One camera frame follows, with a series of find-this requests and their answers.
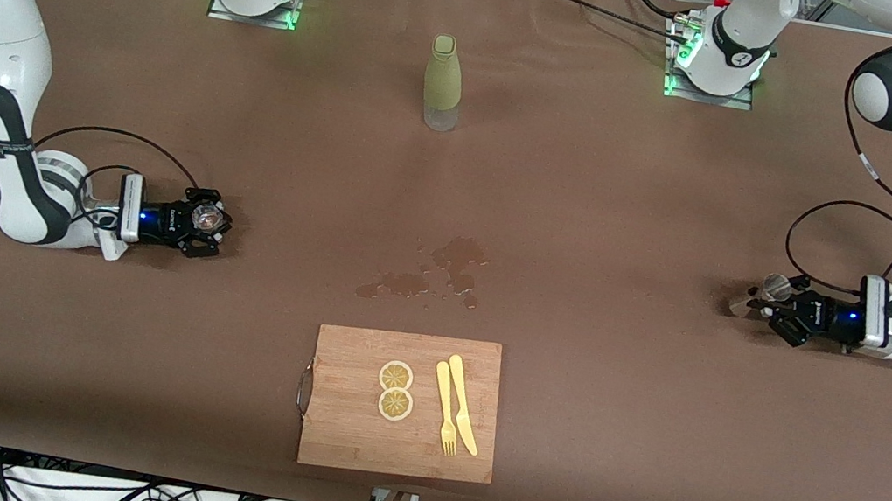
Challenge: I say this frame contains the green sleeved glass bottle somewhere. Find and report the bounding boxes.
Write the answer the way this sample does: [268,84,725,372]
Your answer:
[416,32,471,135]

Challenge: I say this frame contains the lemon slice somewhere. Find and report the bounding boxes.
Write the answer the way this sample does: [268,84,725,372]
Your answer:
[377,358,416,396]
[375,385,417,425]

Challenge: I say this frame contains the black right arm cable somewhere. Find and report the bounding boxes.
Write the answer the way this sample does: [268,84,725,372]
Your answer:
[0,111,206,257]

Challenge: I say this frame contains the clear glass shaker cup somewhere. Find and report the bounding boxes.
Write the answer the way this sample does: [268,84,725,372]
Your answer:
[188,199,228,236]

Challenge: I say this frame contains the dark liquid spill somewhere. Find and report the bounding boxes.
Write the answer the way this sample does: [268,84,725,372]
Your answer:
[353,222,492,317]

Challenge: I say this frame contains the brown table cover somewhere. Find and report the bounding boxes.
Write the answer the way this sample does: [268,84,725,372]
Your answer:
[0,0,892,501]

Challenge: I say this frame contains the metal jigger measuring cup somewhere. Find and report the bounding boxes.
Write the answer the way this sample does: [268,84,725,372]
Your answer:
[727,267,797,324]

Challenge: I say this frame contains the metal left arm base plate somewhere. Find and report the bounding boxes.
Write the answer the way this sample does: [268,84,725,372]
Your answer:
[662,15,764,111]

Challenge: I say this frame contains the yellow plastic fork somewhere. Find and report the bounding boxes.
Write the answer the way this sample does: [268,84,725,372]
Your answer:
[423,360,471,458]

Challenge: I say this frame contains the wooden cutting board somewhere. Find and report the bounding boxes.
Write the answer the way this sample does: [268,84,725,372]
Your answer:
[288,315,512,493]

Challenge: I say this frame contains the yellow plastic knife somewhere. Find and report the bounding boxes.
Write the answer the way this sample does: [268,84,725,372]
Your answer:
[435,354,493,458]

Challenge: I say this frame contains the black base power cable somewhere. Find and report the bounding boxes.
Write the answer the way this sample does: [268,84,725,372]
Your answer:
[525,0,706,48]

